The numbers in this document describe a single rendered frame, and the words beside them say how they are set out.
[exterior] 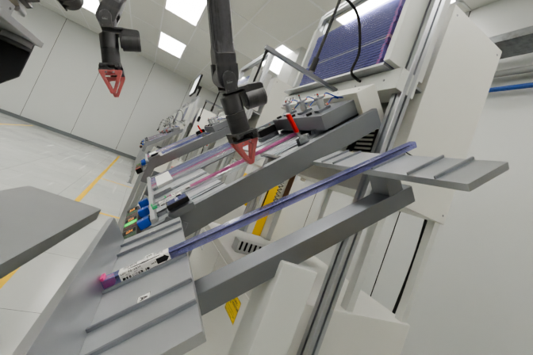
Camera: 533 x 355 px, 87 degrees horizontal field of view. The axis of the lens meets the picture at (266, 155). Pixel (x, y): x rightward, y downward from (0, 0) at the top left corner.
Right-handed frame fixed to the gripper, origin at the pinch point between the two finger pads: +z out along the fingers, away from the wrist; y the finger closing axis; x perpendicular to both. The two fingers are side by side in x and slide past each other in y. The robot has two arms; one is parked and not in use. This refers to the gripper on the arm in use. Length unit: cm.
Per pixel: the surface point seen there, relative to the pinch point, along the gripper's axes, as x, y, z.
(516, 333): -111, -5, 140
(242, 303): 16.8, -5.5, 36.2
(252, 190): 5.3, -10.5, 5.0
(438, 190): -60, -12, 33
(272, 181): -0.6, -10.6, 5.0
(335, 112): -28.3, -7.1, -6.0
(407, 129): -53, -10, 8
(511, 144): -184, 24, 61
